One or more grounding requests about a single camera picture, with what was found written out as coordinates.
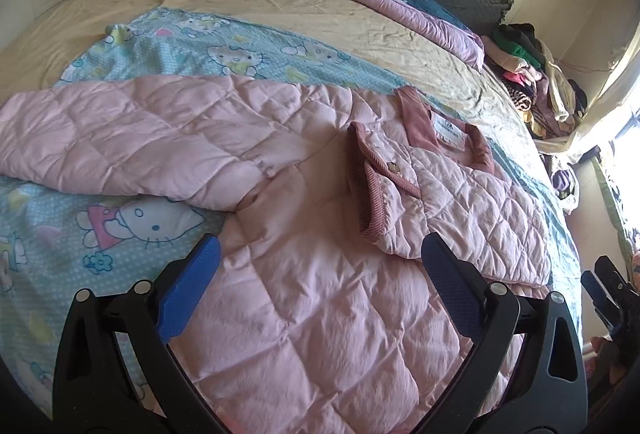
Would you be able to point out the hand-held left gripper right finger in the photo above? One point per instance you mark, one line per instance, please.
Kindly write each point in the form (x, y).
(450, 284)

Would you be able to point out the pile of mixed clothes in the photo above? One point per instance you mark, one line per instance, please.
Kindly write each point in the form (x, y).
(525, 64)

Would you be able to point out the cream curtain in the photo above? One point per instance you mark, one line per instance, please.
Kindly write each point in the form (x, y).
(605, 104)

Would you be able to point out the pink quilted jacket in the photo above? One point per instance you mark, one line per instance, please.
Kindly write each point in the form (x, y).
(300, 264)

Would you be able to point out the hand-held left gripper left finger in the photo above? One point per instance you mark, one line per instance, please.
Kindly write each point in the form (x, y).
(191, 279)

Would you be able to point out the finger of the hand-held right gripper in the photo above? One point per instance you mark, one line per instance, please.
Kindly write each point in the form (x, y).
(595, 294)
(617, 274)

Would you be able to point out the beige bed sheet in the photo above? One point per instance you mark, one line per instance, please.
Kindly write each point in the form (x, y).
(325, 14)

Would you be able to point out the cat-print light blue sheet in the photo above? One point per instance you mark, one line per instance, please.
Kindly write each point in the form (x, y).
(225, 44)

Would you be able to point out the fabric basket of clothes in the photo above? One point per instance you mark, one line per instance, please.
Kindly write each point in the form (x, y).
(562, 179)

